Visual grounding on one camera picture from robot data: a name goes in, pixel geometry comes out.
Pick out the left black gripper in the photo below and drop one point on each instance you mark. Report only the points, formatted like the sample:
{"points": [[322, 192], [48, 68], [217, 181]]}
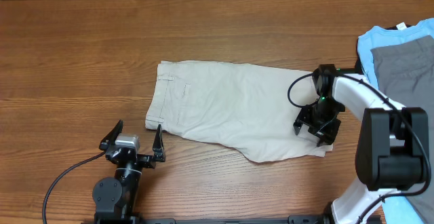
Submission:
{"points": [[150, 161]]}

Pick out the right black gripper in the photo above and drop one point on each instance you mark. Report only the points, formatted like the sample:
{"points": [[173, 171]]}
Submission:
{"points": [[328, 134]]}

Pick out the beige shorts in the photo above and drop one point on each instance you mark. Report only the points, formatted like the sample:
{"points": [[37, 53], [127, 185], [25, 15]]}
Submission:
{"points": [[247, 107]]}

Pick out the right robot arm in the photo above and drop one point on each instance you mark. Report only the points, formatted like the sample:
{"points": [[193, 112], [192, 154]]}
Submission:
{"points": [[392, 152]]}

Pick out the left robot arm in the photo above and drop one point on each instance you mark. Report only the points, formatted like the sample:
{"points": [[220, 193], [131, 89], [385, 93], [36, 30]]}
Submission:
{"points": [[115, 197]]}

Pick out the grey shorts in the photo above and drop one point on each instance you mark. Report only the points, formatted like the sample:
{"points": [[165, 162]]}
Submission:
{"points": [[404, 73]]}

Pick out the light blue t-shirt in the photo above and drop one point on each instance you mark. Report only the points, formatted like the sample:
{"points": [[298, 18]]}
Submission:
{"points": [[378, 37]]}

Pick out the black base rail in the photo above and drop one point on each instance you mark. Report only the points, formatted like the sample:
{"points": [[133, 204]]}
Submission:
{"points": [[230, 221]]}

